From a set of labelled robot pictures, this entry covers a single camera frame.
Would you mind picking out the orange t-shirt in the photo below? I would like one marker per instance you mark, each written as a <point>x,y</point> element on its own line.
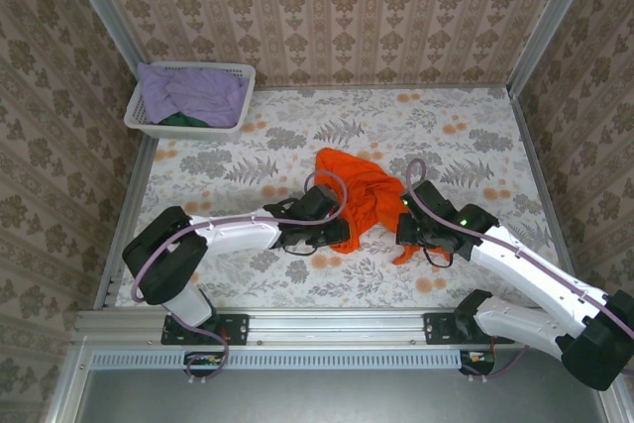
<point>366,180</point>

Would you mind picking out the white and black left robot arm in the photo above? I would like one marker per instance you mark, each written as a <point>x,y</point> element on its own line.
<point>233,237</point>

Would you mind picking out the floral patterned tablecloth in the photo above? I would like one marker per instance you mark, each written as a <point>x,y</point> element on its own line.
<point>347,284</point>

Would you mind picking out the white plastic laundry basket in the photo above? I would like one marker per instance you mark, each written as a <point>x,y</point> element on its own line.
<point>198,133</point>

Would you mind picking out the green t-shirt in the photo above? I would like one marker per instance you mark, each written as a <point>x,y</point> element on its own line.
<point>180,121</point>

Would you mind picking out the black connector box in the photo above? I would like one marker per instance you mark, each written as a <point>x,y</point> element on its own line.
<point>478,361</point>
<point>203,361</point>

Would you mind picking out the purple t-shirt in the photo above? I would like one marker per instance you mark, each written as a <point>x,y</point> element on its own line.
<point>198,91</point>

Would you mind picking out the grey metal sheet panel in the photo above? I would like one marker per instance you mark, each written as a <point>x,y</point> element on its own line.
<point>322,398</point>

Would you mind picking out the aluminium side rail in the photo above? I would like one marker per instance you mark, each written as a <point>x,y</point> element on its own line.
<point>535,165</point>
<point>124,225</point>

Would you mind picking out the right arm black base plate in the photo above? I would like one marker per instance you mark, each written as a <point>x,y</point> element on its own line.
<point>436,329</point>

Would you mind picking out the long aluminium frame rail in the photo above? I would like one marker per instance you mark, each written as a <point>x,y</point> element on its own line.
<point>337,326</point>

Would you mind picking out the thin aluminium rail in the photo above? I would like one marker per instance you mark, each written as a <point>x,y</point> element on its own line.
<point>376,86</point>

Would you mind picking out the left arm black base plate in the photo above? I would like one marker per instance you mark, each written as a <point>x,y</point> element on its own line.
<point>238,329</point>

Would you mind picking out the aluminium corner post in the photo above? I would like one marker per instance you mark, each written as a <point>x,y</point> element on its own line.
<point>99,2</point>
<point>550,17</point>

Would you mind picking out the aluminium frame leg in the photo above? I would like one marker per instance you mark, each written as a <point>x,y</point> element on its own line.
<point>64,383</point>
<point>621,408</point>

